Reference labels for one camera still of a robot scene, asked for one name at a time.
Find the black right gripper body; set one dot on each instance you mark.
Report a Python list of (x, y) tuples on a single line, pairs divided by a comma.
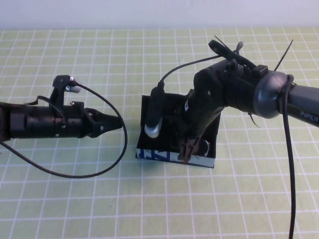
[(192, 119)]

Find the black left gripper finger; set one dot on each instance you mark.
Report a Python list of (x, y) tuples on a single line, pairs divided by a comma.
[(108, 120), (107, 129)]

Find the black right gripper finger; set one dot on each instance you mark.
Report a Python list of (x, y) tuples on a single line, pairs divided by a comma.
[(193, 148), (183, 150)]

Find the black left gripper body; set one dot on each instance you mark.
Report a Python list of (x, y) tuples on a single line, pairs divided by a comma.
[(74, 122)]

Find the black printed glasses case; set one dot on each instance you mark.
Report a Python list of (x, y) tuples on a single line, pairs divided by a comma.
[(202, 163)]

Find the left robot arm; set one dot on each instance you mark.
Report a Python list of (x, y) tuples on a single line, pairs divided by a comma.
[(25, 122)]

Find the green grid tablecloth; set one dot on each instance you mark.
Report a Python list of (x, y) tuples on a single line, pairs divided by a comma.
[(174, 211)]

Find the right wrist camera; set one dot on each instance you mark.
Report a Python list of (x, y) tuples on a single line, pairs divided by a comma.
[(154, 114)]

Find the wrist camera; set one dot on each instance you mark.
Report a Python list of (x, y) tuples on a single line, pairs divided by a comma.
[(154, 114), (67, 83)]

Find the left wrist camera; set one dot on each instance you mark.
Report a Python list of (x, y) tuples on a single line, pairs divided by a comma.
[(67, 83)]

